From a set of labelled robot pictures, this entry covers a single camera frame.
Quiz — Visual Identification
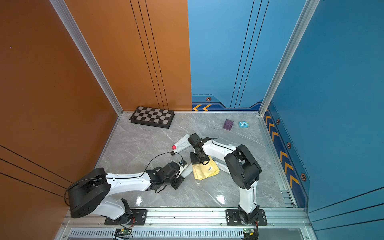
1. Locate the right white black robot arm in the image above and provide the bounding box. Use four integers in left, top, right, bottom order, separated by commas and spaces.
188, 134, 262, 225

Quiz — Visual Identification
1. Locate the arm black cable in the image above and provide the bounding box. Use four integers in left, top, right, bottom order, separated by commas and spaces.
200, 137, 238, 166
138, 151, 184, 178

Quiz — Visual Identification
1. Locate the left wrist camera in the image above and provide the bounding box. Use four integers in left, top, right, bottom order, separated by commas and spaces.
178, 160, 188, 169

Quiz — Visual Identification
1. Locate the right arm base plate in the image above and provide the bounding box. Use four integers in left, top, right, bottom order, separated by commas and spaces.
225, 209, 268, 226

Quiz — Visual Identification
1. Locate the yellow microfibre cloth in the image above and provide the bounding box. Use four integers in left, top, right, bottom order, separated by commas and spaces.
193, 156, 220, 180

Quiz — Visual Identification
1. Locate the right green circuit board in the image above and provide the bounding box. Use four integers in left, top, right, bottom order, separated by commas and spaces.
242, 228, 259, 240

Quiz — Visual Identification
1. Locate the purple cube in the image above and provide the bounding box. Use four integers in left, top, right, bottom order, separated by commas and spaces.
223, 119, 234, 131

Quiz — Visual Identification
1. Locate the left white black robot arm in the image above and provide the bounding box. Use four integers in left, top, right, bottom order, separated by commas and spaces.
67, 160, 188, 224

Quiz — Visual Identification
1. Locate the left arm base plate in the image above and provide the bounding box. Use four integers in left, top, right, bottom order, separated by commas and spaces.
104, 209, 148, 227

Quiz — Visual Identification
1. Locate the green circuit board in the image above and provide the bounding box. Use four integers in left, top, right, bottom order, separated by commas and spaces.
242, 228, 259, 240
114, 228, 133, 239

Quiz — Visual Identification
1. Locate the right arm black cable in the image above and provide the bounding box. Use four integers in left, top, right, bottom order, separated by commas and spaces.
200, 137, 238, 166

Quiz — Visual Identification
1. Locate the left green circuit board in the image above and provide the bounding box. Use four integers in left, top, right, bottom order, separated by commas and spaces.
114, 228, 133, 239

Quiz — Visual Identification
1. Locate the aluminium front rail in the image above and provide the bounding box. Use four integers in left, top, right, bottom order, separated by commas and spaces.
60, 208, 312, 229

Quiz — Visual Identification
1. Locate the green cap toothpaste tube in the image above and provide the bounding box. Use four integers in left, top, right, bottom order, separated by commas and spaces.
180, 165, 193, 179

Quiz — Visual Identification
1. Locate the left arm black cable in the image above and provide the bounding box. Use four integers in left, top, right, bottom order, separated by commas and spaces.
138, 151, 184, 178

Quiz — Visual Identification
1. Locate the pink cap toothpaste tube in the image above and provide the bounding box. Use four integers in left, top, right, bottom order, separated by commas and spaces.
172, 134, 191, 153

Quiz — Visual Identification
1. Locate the black white chessboard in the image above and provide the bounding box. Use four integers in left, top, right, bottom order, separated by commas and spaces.
130, 106, 175, 129

